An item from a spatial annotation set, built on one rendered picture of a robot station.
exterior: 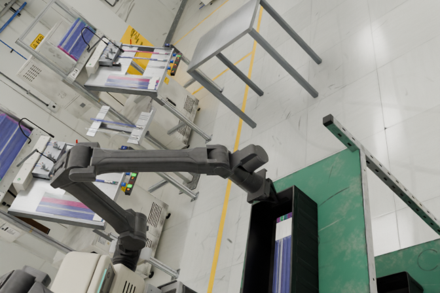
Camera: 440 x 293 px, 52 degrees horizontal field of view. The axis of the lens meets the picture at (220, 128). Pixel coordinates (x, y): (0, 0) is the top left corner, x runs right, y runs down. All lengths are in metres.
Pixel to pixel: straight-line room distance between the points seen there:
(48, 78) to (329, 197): 3.56
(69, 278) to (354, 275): 0.81
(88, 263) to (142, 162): 0.40
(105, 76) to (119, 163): 3.29
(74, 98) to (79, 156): 3.37
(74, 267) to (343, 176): 0.85
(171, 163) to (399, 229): 1.51
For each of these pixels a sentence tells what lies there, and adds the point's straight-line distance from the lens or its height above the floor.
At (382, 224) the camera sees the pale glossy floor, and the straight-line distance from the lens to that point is 2.53.
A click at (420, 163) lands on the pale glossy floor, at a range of 2.63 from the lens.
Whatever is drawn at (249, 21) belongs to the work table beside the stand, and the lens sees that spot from 3.33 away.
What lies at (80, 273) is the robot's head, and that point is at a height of 1.34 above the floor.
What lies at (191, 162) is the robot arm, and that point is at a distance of 1.23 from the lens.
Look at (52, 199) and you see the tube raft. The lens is 3.54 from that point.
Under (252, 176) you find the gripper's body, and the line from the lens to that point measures 1.31.
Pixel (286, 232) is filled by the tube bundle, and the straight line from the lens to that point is 1.37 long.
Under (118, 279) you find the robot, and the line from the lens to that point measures 1.56.
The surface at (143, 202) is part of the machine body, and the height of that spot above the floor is 0.32.
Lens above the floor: 1.86
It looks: 25 degrees down
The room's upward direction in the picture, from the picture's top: 51 degrees counter-clockwise
